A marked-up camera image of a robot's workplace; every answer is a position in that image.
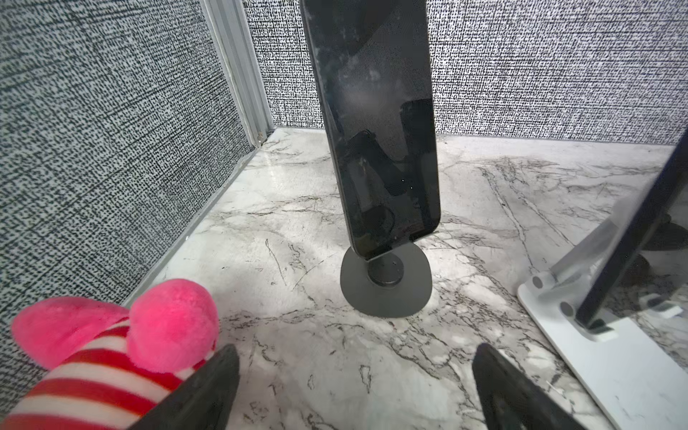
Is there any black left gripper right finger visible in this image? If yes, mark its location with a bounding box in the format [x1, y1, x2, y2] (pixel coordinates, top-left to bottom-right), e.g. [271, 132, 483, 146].
[472, 343, 582, 430]

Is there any dark grey round phone stand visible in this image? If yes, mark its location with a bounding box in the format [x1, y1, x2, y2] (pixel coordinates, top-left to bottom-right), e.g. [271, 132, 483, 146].
[340, 243, 433, 318]

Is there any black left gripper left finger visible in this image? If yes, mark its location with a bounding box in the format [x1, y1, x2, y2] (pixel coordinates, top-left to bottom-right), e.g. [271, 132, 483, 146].
[131, 345, 240, 430]

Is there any black phone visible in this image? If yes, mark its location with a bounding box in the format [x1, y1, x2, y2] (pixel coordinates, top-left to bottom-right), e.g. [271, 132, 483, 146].
[300, 1, 441, 260]
[575, 134, 687, 330]

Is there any pink striped plush toy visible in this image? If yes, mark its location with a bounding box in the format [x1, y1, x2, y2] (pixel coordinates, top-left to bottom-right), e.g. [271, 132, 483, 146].
[1, 279, 220, 429]

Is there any white folding phone stand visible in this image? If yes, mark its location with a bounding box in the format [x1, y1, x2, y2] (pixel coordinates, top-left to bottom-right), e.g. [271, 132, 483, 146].
[517, 185, 687, 429]

